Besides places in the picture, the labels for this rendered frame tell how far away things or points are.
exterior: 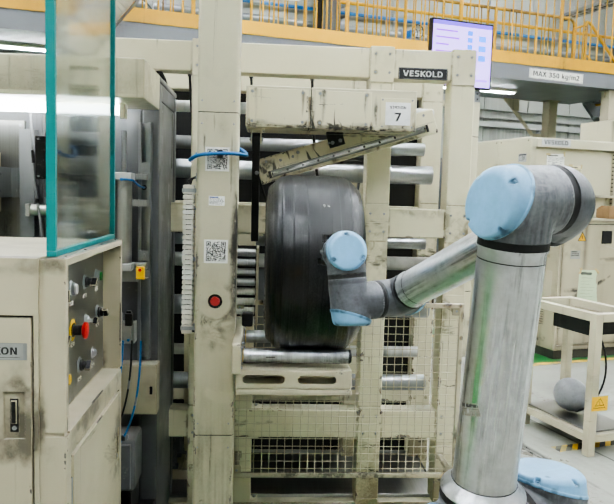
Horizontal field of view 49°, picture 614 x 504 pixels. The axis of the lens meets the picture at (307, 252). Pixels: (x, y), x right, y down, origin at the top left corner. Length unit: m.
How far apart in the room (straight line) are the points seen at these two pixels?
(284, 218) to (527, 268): 1.03
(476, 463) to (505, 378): 0.16
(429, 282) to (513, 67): 7.83
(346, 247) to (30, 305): 0.68
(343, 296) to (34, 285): 0.65
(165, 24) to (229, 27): 5.37
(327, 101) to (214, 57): 0.47
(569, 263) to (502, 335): 5.25
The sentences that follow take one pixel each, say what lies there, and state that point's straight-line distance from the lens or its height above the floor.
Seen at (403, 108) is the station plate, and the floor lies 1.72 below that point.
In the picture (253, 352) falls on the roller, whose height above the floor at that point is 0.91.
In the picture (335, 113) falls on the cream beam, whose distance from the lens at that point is 2.45.
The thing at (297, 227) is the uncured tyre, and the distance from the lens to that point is 1.99.
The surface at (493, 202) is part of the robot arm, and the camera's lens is 1.10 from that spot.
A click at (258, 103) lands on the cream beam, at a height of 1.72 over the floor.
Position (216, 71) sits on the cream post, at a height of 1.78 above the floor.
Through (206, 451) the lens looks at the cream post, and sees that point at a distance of 2.33.
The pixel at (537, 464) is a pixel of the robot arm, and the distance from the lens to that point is 1.46.
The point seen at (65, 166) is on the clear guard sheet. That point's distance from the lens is 1.55.
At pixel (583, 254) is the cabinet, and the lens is 6.48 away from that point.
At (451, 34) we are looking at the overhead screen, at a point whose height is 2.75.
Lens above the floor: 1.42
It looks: 5 degrees down
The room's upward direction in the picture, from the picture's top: 2 degrees clockwise
